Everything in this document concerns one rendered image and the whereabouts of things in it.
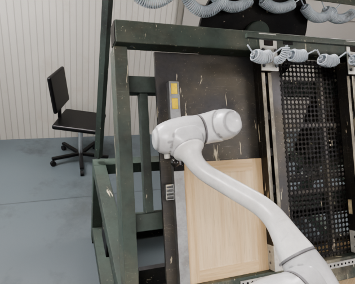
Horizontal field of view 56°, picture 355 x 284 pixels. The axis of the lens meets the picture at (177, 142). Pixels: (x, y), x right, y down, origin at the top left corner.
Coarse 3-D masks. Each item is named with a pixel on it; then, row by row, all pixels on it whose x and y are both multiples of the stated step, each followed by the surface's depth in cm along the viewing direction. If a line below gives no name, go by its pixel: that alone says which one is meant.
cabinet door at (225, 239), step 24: (216, 168) 164; (240, 168) 169; (192, 192) 159; (216, 192) 164; (192, 216) 158; (216, 216) 163; (240, 216) 167; (192, 240) 157; (216, 240) 162; (240, 240) 166; (264, 240) 170; (192, 264) 157; (216, 264) 161; (240, 264) 165; (264, 264) 170
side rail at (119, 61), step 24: (120, 48) 149; (120, 72) 148; (120, 96) 147; (120, 120) 147; (120, 144) 146; (120, 168) 145; (120, 192) 146; (120, 216) 148; (120, 240) 150; (120, 264) 153
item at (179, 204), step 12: (168, 84) 157; (168, 96) 157; (168, 108) 158; (180, 180) 155; (180, 192) 155; (180, 204) 154; (180, 216) 154; (180, 228) 154; (180, 240) 153; (180, 252) 153; (180, 264) 152; (180, 276) 152
